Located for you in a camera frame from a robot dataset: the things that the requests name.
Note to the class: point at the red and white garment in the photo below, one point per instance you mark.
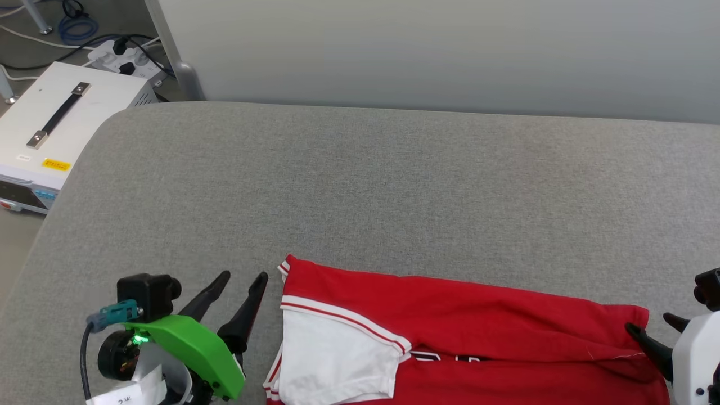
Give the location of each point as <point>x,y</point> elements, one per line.
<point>450,337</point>

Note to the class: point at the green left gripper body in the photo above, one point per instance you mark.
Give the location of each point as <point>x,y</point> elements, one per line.
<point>191,346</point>

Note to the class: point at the grey metal partition post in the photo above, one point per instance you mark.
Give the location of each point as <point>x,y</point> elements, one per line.
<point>174,50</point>

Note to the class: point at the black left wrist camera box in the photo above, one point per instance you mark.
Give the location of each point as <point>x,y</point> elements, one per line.
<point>149,295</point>

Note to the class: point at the grey metal furniture leg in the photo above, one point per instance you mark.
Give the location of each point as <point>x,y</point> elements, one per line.
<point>38,14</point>

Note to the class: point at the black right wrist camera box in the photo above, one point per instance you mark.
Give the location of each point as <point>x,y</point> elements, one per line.
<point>709,289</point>

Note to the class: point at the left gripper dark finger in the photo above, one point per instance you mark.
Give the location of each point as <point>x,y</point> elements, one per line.
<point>247,315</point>
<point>205,298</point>

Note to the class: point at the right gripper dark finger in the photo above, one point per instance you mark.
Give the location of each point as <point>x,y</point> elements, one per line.
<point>652,349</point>
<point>678,322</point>

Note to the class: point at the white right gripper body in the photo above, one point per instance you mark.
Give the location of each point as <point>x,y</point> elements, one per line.
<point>697,360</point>

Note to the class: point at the white power strip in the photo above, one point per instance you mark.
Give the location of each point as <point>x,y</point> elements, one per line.
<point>126,59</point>

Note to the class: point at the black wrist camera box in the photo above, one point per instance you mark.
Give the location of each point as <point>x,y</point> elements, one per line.
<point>149,295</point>
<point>709,289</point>

